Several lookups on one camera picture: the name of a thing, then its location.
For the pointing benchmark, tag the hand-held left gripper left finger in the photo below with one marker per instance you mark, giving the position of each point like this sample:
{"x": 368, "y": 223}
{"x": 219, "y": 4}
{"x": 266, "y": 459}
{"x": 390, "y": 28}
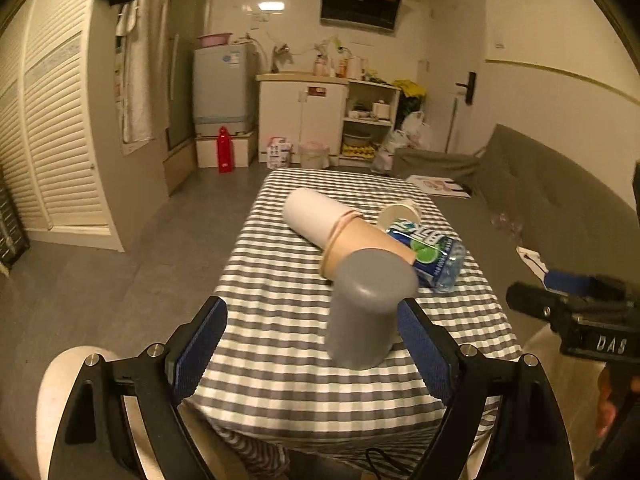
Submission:
{"x": 199, "y": 355}

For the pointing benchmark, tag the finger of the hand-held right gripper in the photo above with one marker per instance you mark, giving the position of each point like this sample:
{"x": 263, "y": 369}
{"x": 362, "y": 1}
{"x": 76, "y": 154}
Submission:
{"x": 527, "y": 301}
{"x": 567, "y": 280}

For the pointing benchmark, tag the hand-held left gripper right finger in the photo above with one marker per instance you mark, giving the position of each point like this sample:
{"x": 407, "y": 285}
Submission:
{"x": 425, "y": 355}

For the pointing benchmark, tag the grey cup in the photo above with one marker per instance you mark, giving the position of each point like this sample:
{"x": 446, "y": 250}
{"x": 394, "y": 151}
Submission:
{"x": 365, "y": 310}

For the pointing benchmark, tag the white paper cup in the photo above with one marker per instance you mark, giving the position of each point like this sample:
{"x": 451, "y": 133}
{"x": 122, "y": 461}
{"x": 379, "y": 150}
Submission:
{"x": 400, "y": 210}

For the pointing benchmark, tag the person's right hand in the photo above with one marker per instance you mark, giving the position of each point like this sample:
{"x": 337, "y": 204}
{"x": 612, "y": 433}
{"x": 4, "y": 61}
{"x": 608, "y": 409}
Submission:
{"x": 609, "y": 405}

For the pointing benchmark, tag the white paper bag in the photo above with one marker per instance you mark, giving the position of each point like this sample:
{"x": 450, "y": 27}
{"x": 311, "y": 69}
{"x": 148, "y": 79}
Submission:
{"x": 532, "y": 260}

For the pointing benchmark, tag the grey sofa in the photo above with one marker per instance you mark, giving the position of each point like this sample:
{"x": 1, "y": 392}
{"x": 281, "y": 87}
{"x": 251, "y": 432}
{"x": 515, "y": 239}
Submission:
{"x": 550, "y": 200}

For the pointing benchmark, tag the grey checked tablecloth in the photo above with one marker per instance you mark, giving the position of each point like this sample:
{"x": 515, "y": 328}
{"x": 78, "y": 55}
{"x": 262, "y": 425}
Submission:
{"x": 280, "y": 310}

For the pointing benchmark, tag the blue label water bottle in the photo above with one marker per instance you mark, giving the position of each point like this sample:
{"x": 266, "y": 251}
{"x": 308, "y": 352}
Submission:
{"x": 437, "y": 260}

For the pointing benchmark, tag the white round stool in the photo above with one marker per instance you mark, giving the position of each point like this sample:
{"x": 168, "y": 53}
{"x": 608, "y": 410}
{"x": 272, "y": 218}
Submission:
{"x": 56, "y": 375}

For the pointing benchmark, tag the open magazine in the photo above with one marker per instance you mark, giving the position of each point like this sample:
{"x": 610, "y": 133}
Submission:
{"x": 440, "y": 186}

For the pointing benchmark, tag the white and beige tumbler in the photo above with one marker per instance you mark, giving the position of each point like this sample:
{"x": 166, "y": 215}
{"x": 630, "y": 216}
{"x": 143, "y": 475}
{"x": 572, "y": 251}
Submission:
{"x": 320, "y": 215}

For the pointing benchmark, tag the red bottle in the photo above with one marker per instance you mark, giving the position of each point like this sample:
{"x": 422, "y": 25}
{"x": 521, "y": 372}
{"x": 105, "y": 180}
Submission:
{"x": 225, "y": 152}

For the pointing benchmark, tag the white box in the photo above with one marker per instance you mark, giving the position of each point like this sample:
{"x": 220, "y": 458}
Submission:
{"x": 245, "y": 152}

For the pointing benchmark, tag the white plastic bag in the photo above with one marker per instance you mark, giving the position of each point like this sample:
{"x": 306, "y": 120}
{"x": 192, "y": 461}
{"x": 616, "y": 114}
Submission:
{"x": 412, "y": 127}

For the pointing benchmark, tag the white printed package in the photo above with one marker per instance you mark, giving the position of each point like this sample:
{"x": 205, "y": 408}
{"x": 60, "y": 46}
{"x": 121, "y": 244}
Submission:
{"x": 279, "y": 152}

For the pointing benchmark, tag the pink and white bin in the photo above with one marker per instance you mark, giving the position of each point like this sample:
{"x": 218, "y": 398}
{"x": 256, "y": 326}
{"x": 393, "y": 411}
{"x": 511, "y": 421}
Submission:
{"x": 314, "y": 155}

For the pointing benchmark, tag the yellow cloth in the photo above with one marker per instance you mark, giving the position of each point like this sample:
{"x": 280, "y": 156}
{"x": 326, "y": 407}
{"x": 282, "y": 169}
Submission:
{"x": 410, "y": 87}

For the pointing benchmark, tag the white louvered wardrobe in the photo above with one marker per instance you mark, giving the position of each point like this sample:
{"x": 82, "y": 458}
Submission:
{"x": 50, "y": 135}

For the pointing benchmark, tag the white kitchen cabinet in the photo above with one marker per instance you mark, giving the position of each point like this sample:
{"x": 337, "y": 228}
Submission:
{"x": 320, "y": 110}

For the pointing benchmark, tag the white door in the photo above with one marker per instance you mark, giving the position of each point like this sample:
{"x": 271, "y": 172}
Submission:
{"x": 457, "y": 35}

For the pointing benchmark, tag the grey washing machine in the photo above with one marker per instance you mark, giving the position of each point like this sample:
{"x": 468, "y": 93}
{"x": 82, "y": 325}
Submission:
{"x": 222, "y": 85}

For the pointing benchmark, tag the white hanging towel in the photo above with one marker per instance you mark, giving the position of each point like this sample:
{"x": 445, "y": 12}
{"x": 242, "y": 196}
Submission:
{"x": 142, "y": 60}

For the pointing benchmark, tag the pink basin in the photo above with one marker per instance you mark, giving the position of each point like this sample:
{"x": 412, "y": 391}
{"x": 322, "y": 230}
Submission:
{"x": 215, "y": 39}

